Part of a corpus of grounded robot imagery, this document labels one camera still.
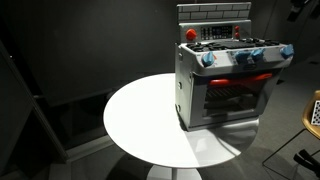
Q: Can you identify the white round pedestal table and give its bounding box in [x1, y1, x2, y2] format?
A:
[103, 73, 259, 180]

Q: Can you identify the red oven door handle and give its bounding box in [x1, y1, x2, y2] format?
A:
[208, 73, 273, 86]

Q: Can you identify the blue stove knob far right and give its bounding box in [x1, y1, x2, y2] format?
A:
[280, 44, 294, 59]

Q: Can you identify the blue stove knob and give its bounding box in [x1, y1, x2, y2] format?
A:
[201, 51, 215, 67]
[251, 49, 264, 62]
[280, 44, 294, 59]
[235, 51, 250, 64]

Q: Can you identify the yellow wooden chair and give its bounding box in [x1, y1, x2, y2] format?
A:
[261, 90, 320, 175]

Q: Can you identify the grey toy stove oven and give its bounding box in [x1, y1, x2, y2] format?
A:
[175, 2, 293, 131]

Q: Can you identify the checkered calibration board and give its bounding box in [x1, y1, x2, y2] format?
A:
[311, 100, 320, 126]

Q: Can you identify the black clamp tool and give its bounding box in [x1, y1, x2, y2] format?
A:
[293, 149, 320, 178]

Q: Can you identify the robot arm dark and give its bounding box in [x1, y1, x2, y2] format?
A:
[287, 0, 320, 22]

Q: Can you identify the large red round knob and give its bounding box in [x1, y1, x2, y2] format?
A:
[185, 29, 197, 41]

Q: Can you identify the blue stove knob far left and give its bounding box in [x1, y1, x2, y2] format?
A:
[201, 51, 215, 67]

